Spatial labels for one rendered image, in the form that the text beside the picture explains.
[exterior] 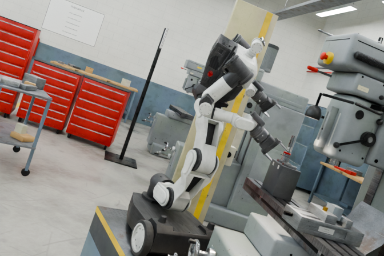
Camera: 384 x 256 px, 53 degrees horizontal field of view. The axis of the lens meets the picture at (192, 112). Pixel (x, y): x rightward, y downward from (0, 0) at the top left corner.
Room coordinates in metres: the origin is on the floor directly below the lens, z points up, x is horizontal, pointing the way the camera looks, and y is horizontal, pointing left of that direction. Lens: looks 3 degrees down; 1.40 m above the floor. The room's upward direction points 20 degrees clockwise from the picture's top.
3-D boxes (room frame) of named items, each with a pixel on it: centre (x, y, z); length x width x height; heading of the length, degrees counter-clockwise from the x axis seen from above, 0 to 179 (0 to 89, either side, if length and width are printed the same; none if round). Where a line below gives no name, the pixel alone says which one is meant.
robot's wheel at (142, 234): (2.17, 0.03, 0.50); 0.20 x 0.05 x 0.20; 30
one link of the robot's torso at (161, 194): (2.54, -0.07, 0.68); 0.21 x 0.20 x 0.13; 30
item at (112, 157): (5.85, 0.78, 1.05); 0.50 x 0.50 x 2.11; 13
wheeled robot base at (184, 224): (2.51, -0.08, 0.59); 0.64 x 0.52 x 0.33; 30
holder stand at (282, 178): (2.37, -0.65, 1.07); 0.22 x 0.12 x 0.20; 7
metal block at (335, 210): (1.81, -0.79, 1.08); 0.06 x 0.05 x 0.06; 16
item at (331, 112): (1.93, -0.65, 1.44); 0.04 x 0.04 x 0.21; 13
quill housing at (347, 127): (1.95, -0.76, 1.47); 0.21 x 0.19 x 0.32; 13
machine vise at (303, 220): (1.81, -0.76, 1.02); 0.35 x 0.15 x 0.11; 106
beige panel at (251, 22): (3.63, -0.25, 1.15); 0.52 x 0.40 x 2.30; 103
